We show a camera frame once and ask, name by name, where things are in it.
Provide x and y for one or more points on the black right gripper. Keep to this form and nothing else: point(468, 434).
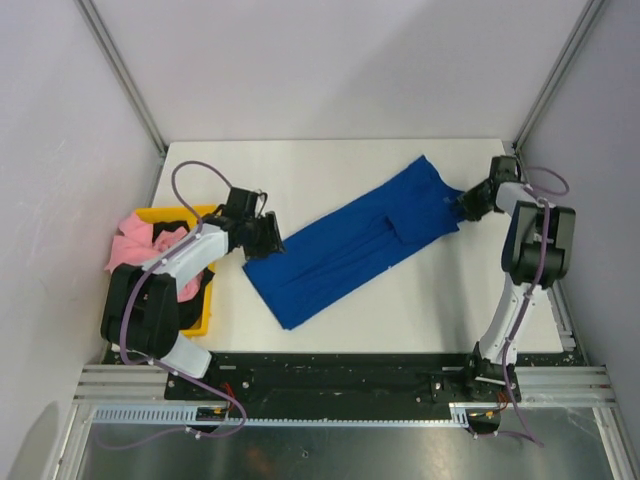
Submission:
point(467, 201)

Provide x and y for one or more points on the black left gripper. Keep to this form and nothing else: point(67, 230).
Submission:
point(272, 242)

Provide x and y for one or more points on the blue t shirt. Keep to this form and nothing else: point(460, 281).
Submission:
point(338, 253)

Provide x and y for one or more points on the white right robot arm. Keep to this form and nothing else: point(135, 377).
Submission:
point(536, 253)

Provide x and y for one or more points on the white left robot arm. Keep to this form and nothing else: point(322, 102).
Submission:
point(141, 314)

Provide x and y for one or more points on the yellow plastic bin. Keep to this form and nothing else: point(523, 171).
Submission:
point(170, 214)

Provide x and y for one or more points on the black t shirt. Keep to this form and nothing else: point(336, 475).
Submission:
point(191, 298)

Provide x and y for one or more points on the pink t shirt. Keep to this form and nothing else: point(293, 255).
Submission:
point(138, 241)

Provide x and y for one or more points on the right aluminium frame post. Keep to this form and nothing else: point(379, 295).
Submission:
point(578, 36)

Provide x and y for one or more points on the aluminium frame post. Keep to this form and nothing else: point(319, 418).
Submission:
point(115, 60)
point(578, 36)

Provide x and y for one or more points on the left aluminium frame post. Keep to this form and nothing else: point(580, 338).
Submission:
point(115, 60)

